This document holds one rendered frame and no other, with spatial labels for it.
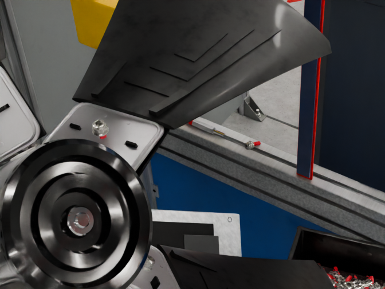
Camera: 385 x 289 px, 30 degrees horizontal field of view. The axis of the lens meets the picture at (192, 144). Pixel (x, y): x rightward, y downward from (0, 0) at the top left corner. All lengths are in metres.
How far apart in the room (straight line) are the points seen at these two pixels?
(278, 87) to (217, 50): 1.92
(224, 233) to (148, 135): 0.21
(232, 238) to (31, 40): 0.87
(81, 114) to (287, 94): 1.96
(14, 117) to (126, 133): 0.10
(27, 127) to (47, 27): 1.02
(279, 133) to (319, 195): 1.36
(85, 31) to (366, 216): 0.49
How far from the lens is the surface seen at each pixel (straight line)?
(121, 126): 0.61
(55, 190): 0.51
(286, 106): 2.51
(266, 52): 0.69
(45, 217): 0.50
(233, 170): 1.11
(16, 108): 0.55
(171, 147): 1.17
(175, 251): 0.65
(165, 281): 0.61
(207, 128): 1.10
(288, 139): 2.38
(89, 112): 0.63
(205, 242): 0.76
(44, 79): 1.60
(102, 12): 1.04
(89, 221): 0.52
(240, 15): 0.72
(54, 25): 1.57
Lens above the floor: 1.60
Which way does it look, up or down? 42 degrees down
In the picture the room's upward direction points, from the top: 5 degrees counter-clockwise
